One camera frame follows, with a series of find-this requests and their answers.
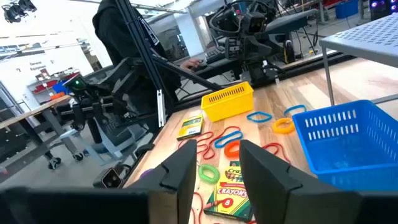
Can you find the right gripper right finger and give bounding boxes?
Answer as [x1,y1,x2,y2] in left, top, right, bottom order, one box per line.
[239,139,398,224]

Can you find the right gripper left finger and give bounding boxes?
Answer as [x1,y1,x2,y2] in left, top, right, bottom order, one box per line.
[0,139,198,224]

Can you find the green yellow Crayola crayon box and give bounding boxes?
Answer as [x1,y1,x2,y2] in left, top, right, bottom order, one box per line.
[203,161,254,223]

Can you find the blue rubber band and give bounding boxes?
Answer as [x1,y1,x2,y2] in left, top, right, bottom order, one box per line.
[213,130,244,149]
[283,104,308,117]
[246,111,274,123]

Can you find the yellow coil wrist keychain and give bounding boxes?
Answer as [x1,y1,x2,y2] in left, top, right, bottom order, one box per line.
[272,117,296,135]

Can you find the red rubber band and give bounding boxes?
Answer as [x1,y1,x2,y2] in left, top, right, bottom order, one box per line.
[190,191,205,224]
[177,131,216,161]
[262,142,292,165]
[198,125,242,160]

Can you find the orange coil wrist keychain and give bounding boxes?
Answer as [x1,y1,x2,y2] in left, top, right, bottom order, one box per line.
[223,139,241,159]

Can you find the green coil wrist keychain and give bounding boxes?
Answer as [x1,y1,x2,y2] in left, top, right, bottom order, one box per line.
[198,164,221,184]

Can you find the small yellow crayon box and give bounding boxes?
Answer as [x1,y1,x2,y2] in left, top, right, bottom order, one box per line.
[176,114,205,141]

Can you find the black keyboard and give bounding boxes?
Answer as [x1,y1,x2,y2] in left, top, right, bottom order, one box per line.
[204,46,226,65]

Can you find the blue plastic basket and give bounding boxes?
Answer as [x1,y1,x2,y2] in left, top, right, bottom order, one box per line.
[292,99,398,192]

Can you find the yellow plastic basket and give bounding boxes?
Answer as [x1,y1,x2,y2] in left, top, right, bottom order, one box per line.
[200,81,255,123]

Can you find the person's hand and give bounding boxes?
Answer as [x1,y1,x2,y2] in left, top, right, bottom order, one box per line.
[179,58,203,71]

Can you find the blue storage bin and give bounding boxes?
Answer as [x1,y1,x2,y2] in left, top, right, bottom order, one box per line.
[335,0,360,19]

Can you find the wooden workbench on casters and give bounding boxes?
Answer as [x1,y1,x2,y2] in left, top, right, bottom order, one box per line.
[0,95,85,170]

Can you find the grey perforated metal riser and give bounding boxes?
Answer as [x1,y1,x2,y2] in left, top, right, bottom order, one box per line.
[319,14,398,106]

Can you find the storage shelf with bins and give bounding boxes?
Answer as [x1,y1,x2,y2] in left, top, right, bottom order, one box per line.
[27,72,81,105]

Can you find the computer tower purple lights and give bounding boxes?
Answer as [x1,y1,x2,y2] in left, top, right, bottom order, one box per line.
[369,0,398,21]

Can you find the person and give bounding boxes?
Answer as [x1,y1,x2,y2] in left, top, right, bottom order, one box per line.
[92,0,183,103]

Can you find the black ceiling spotlight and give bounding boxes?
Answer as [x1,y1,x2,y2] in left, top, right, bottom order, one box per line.
[1,0,37,24]

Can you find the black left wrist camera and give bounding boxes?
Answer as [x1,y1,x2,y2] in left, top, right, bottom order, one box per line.
[246,12,267,34]

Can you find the black table-level camera box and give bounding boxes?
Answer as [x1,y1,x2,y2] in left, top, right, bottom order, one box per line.
[93,167,126,189]

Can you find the purple coil wrist keychain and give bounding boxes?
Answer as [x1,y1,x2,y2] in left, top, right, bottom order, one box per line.
[139,168,155,180]

